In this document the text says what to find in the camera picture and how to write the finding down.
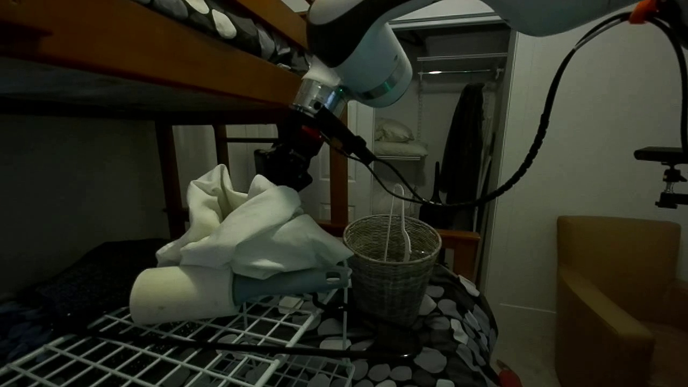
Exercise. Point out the pebble-print mattress cover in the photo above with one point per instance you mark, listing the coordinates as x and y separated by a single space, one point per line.
236 27

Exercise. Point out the dark blanket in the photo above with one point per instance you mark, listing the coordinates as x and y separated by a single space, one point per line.
91 279

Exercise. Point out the white towel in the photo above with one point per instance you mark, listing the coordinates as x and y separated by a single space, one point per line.
258 231

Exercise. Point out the white and grey hair dryer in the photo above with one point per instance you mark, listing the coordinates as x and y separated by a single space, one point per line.
177 295

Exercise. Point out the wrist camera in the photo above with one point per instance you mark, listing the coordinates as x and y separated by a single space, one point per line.
344 137

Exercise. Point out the dark hanging coat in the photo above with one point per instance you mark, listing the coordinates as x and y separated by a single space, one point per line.
465 145

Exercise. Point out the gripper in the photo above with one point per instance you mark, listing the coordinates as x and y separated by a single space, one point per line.
287 161

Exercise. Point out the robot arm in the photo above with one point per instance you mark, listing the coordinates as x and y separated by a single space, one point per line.
371 59

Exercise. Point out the wooden bunk bed frame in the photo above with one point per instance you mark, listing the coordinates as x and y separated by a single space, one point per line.
161 59

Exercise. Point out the brown armchair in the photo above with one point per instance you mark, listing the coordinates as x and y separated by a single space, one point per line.
607 306

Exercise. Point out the stack of pillows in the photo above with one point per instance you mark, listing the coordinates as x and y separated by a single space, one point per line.
395 140

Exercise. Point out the pebble-print bedspread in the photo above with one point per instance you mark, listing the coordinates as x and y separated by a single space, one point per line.
457 333

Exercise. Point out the red object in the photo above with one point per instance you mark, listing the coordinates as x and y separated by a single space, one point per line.
508 375

